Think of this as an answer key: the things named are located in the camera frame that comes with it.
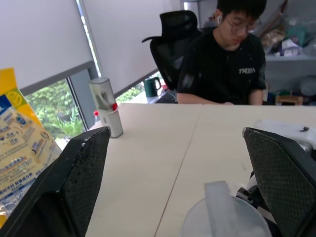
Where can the small wooden stand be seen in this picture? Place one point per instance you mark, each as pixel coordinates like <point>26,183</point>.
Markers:
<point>290,99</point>

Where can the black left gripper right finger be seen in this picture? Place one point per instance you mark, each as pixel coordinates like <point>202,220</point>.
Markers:
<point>284,177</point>

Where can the clear plastic cup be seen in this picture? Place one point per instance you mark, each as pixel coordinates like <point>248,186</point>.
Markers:
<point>249,217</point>

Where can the grey shelf with clutter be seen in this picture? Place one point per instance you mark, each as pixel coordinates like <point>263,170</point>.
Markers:
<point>291,49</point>

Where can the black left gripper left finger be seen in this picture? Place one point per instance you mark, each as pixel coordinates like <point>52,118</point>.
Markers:
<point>64,182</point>

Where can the grey white cutlery holder box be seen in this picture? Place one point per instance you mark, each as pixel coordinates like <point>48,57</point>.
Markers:
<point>107,108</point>

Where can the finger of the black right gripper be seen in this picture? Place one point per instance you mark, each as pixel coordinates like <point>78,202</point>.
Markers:
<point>255,197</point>

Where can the dark green mug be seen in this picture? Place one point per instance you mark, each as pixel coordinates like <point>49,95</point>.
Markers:
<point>151,86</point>

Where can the red-capped clear bottle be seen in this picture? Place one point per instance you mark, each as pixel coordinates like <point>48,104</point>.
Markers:
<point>96,116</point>

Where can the yellow printed plastic bag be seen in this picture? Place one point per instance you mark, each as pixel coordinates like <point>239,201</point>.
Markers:
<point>19,138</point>

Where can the person in black t-shirt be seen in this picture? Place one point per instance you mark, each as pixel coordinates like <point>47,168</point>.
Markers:
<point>222,66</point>

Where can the translucent plastic syringe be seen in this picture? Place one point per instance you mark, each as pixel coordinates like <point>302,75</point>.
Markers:
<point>219,209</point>

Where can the black office chair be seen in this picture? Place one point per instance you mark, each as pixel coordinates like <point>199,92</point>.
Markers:
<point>172,47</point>

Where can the white roller blind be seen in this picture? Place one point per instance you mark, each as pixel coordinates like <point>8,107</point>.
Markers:
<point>123,42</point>
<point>39,37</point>

